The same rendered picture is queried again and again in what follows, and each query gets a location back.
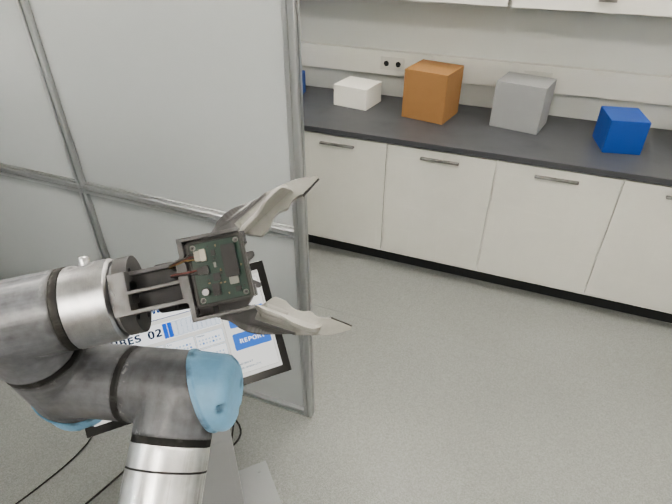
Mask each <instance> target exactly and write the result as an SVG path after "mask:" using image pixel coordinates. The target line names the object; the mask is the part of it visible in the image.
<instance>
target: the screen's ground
mask: <svg viewBox="0 0 672 504"><path fill-rule="evenodd" d="M251 273H252V278H253V280H256V281H258V282H260V279H259V275H258V271H257V269H256V270H253V271H251ZM260 283H261V282H260ZM257 292H258V295H256V296H254V297H253V299H252V301H251V302H250V304H249V305H254V304H255V305H256V304H260V303H262V304H264V303H265V302H266V301H265V297H264V293H263V290H262V286H261V287H260V288H257ZM189 315H191V312H190V311H189V312H186V313H182V314H178V315H175V316H171V317H167V318H164V319H160V320H157V321H153V322H151V326H153V325H157V324H160V323H164V322H168V321H171V320H175V319H178V318H182V317H186V316H189ZM220 320H221V319H220ZM221 323H222V324H219V325H216V326H213V327H209V328H206V329H202V330H199V331H195V332H192V333H188V334H185V335H181V336H178V337H175V338H171V339H168V340H164V341H161V342H157V343H154V344H150V345H149V343H148V340H147V336H146V332H144V333H139V334H135V335H130V336H129V337H128V339H125V340H121V341H117V342H112V343H113V344H125V345H137V346H145V347H155V346H158V345H162V344H165V343H169V342H172V341H175V340H179V339H182V338H186V337H189V336H193V335H196V334H199V333H203V332H206V331H210V330H213V329H217V328H220V327H223V331H224V335H225V338H226V342H227V346H228V350H229V354H230V355H233V356H234V357H235V358H236V359H237V360H238V362H239V363H240V365H241V368H242V373H243V378H244V377H247V376H250V375H253V374H256V373H259V372H262V371H265V370H268V369H271V368H274V367H277V366H280V365H283V364H282V360H281V357H280V353H279V349H278V346H277V342H276V338H275V334H273V335H271V337H272V340H271V341H268V342H265V343H262V344H259V345H255V346H252V347H249V348H246V349H243V350H239V351H236V349H235V345H234V341H233V338H232V335H233V334H237V333H240V332H243V331H244V330H241V329H240V328H238V327H237V328H234V329H230V326H229V323H228V321H227V320H221ZM108 422H111V421H108V420H102V421H101V422H99V423H98V424H96V425H94V427H96V426H99V425H102V424H105V423H108Z"/></svg>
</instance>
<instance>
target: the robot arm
mask: <svg viewBox="0 0 672 504"><path fill-rule="evenodd" d="M319 180H320V179H319V178H318V177H317V176H311V177H304V178H299V179H295V180H292V181H290V182H288V183H285V184H283V185H281V186H279V187H276V188H274V189H272V190H270V191H268V192H266V193H264V194H262V195H261V196H260V197H259V198H257V199H255V200H252V201H250V202H247V203H244V204H242V205H239V206H237V207H234V208H232V209H231V210H229V211H228V212H226V213H225V214H224V215H223V216H221V217H220V219H219V220H218V221H217V222H216V225H215V227H214V229H213V230H212V232H210V233H205V234H201V235H196V236H191V237H186V238H181V239H176V244H177V249H178V254H179V259H178V260H176V261H175V262H167V263H162V264H157V265H155V266H154V267H150V268H145V269H142V268H141V266H140V264H139V262H138V261H137V259H136V258H135V257H134V256H132V255H130V256H125V257H120V258H116V259H114V260H113V259H111V258H107V259H102V260H97V261H93V262H90V259H89V257H88V256H81V257H79V258H78V260H77V261H78V266H79V267H77V266H68V267H61V268H57V269H51V270H47V271H42V272H37V273H32V274H27V275H22V276H17V277H12V278H7V279H2V280H0V379H1V380H3V381H4V382H6V383H7V384H8V385H9V386H10V387H12V388H13V389H14V390H15V391H16V392H17V393H18V394H19V395H20V396H21V397H22V398H23V399H24V400H25V401H27V402H28V403H29V404H30V405H31V407H32V409H33V410H34V411H35V413H36V414H37V415H39V416H40V417H41V418H42V419H44V420H45V421H47V422H50V423H52V424H53V425H54V426H56V427H58V428H60V429H62V430H65V431H81V430H82V429H85V428H88V427H90V426H94V425H96V424H98V423H99V422H101V421H102V420H108V421H118V422H124V423H134V424H133V428H132V433H131V434H132V436H131V440H130V444H129V449H128V454H127V459H126V464H125V469H124V474H123V479H122V484H121V489H120V494H119V499H118V504H202V499H203V492H204V486H205V479H206V473H207V466H208V460H209V453H210V444H211V440H212V433H217V432H218V431H219V432H224V431H227V430H229V429H230V428H231V427H232V426H233V424H234V423H235V421H236V419H237V416H238V414H239V407H240V405H241V402H242V395H243V373H242V368H241V365H240V363H239V362H238V360H237V359H236V358H235V357H234V356H233V355H230V354H225V353H216V352H208V351H201V350H199V349H196V348H193V349H190V350H184V349H171V348H158V347H145V346H137V345H125V344H113V343H112V342H117V341H121V340H125V339H128V337H129V336H130V335H135V334H139V333H144V332H148V331H149V329H150V327H151V321H152V311H153V310H158V309H159V311H160V312H161V313H167V312H173V311H179V310H185V309H190V312H191V316H192V321H193V323H194V322H198V321H202V320H207V319H211V318H216V317H217V318H220V319H221V320H227V321H230V322H232V323H233V324H235V325H236V326H237V327H238V328H240V329H241V330H244V331H246V332H249V333H253V334H259V335H273V334H292V335H332V334H337V333H340V332H344V331H347V330H350V329H351V327H352V325H351V324H348V323H346V322H343V321H341V320H338V319H336V318H333V317H331V316H330V317H319V316H316V315H315V314H314V313H312V312H311V311H299V310H296V309H294V308H292V307H291V306H290V305H289V304H288V303H287V301H285V300H283V299H280V298H278V297H273V298H271V299H270V300H268V301H267V302H265V303H264V304H262V305H255V304H254V305H249V304H250V302H251V301H252V299H253V297H254V296H256V295H258V292H257V288H260V287H261V283H260V282H258V281H256V280H253V278H252V273H251V269H250V264H249V261H250V260H251V259H252V258H253V257H254V256H255V254H254V252H253V251H249V252H246V249H245V246H246V245H245V244H247V241H246V236H245V235H249V236H256V237H263V236H264V235H265V234H266V233H267V232H268V231H269V230H270V229H271V225H272V222H273V220H274V219H275V217H276V216H277V215H278V214H280V213H282V212H284V211H287V210H288V209H289V207H290V205H291V204H292V202H293V201H295V200H296V199H298V198H300V197H302V196H303V197H304V196H305V195H306V194H307V193H308V192H309V191H310V190H311V189H312V188H313V186H314V185H315V184H316V183H317V182H318V181H319Z"/></svg>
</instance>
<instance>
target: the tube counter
mask: <svg viewBox="0 0 672 504"><path fill-rule="evenodd" d="M219 324H222V323H221V320H220V318H217V317H216V318H211V319H207V320H202V321H198V322H194V323H193V321H192V316H191V315H189V316H186V317H182V318H178V319H175V320H171V321H168V322H164V323H160V324H157V325H153V326H151V327H150V329H149V331H148V332H146V336H147V340H148V343H149V345H150V344H154V343H157V342H161V341H164V340H168V339H171V338H175V337H178V336H181V335H185V334H188V333H192V332H195V331H199V330H202V329H206V328H209V327H213V326H216V325H219Z"/></svg>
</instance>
